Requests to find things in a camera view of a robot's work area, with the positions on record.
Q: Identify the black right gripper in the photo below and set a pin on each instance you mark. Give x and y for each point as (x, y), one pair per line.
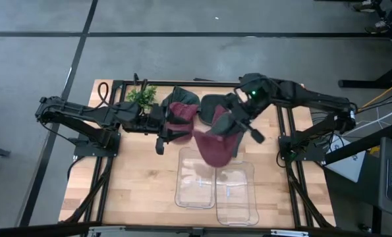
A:
(240, 112)

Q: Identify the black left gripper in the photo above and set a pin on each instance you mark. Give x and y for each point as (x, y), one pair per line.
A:
(153, 121)

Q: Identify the maroon hat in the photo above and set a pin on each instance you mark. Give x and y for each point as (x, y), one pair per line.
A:
(182, 112)
(215, 149)

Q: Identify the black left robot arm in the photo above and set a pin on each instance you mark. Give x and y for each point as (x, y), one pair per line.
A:
(83, 112)

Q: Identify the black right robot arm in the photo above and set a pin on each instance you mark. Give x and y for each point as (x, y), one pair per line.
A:
(314, 97)

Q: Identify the small green potted plant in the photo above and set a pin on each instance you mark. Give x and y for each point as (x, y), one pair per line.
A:
(143, 96)

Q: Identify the clear plastic bin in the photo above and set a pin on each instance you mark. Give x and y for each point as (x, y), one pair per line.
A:
(195, 191)
(236, 197)

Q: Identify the black desk bar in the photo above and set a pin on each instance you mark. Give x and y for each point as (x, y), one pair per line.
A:
(360, 145)

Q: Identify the black desk leg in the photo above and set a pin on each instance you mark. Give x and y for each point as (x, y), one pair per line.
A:
(363, 84)

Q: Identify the yellow tag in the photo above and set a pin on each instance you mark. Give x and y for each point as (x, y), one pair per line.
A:
(374, 150)

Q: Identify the person's shoe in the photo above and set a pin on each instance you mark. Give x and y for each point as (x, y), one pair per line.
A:
(377, 27)
(363, 6)

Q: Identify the black aluminium table frame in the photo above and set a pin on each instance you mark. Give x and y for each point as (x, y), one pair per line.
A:
(169, 83)

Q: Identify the black table-level camera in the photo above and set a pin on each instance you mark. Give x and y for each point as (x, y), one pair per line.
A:
(197, 231)

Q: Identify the silver beam bracket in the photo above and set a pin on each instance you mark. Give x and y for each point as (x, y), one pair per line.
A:
(101, 231)
(289, 233)

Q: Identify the black camera mount beam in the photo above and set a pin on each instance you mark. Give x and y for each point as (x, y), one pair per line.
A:
(34, 230)

